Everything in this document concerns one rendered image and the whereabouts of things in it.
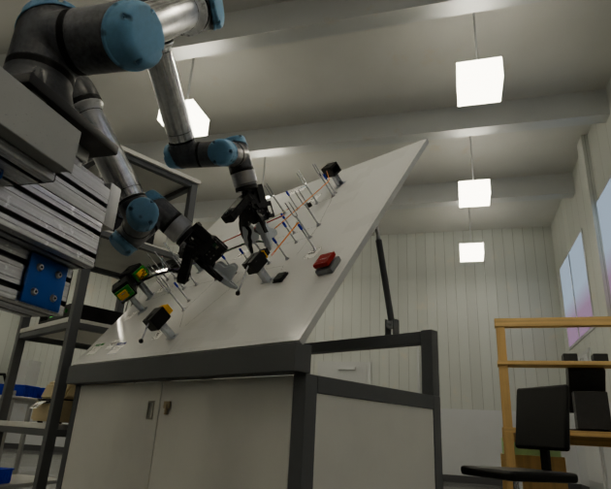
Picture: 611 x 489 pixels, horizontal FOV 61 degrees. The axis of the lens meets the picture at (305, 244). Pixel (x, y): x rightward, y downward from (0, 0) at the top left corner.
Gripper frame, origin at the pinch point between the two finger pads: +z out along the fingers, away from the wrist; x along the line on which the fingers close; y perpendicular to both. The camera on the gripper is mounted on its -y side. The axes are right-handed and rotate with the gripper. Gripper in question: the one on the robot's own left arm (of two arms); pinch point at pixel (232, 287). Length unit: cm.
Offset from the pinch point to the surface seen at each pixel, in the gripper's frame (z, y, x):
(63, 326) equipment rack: -36, -72, 56
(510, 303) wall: 466, 144, 876
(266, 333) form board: 13.2, 2.0, -19.9
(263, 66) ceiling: -141, 106, 531
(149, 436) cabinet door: 12, -49, -1
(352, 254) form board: 17.4, 30.6, -7.4
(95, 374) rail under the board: -13, -61, 26
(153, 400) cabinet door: 6.1, -42.8, 4.0
